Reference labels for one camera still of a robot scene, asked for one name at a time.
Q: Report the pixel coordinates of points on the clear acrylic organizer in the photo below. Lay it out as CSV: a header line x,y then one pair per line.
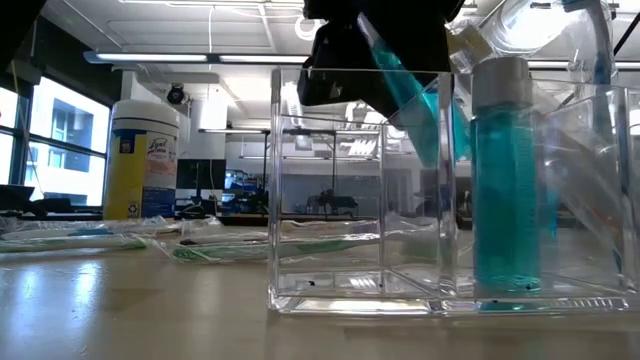
x,y
350,305

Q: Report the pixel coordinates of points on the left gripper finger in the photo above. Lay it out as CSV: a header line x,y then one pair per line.
x,y
425,45
330,75

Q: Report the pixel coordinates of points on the long ceiling light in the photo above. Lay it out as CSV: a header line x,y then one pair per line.
x,y
560,65
150,57

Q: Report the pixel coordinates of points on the blue-lit workstation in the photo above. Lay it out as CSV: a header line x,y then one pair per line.
x,y
245,190

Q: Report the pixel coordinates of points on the black monitor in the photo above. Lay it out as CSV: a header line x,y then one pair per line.
x,y
200,174

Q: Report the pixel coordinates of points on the small ceiling light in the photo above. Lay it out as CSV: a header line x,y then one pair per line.
x,y
235,131

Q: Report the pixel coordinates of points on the dome security camera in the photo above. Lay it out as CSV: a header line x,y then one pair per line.
x,y
175,95

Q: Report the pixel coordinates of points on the large window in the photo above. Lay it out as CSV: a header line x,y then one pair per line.
x,y
70,125

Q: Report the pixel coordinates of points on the green toothbrush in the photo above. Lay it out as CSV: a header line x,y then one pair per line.
x,y
225,251
60,245

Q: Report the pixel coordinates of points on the blue mouthwash bottle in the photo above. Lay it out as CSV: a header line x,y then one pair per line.
x,y
425,125
505,200

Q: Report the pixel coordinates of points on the Lysol wipes canister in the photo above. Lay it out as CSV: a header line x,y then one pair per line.
x,y
140,165

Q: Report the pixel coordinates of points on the black lab equipment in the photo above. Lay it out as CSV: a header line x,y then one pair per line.
x,y
20,197

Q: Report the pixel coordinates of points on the black lab robot arm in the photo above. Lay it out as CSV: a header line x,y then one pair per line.
x,y
330,201

